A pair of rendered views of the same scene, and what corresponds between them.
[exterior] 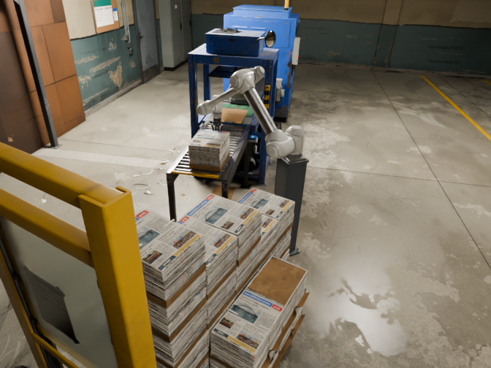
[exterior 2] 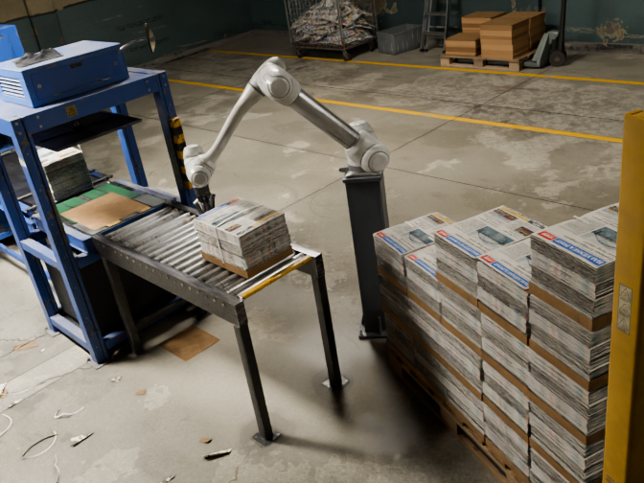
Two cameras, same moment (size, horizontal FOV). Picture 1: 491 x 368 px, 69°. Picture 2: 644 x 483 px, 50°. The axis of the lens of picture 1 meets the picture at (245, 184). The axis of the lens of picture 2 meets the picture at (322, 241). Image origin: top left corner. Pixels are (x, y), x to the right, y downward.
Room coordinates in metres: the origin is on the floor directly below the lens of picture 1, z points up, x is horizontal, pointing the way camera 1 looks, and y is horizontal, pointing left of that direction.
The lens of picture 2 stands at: (0.72, 2.40, 2.36)
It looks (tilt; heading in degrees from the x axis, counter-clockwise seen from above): 27 degrees down; 311
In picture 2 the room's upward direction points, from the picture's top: 9 degrees counter-clockwise
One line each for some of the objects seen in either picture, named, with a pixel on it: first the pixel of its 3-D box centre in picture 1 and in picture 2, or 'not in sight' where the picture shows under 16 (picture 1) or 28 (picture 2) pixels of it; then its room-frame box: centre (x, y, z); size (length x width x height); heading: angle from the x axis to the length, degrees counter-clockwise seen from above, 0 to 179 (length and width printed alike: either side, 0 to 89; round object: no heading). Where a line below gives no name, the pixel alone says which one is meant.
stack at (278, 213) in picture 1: (234, 277); (477, 344); (1.89, 0.05, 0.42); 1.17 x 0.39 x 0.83; 151
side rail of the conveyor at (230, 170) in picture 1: (239, 152); (236, 234); (3.31, 0.08, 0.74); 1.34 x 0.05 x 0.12; 172
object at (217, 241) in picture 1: (195, 239); (541, 257); (1.52, 0.26, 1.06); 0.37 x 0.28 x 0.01; 61
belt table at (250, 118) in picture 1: (234, 117); (104, 213); (4.35, 0.18, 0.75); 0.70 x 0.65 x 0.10; 172
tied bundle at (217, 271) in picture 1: (195, 255); (541, 286); (1.51, 0.26, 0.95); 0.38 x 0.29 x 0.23; 61
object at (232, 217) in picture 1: (223, 212); (490, 230); (1.77, 0.13, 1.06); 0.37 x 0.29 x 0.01; 62
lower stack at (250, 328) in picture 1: (261, 329); not in sight; (1.55, -0.14, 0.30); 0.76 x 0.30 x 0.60; 151
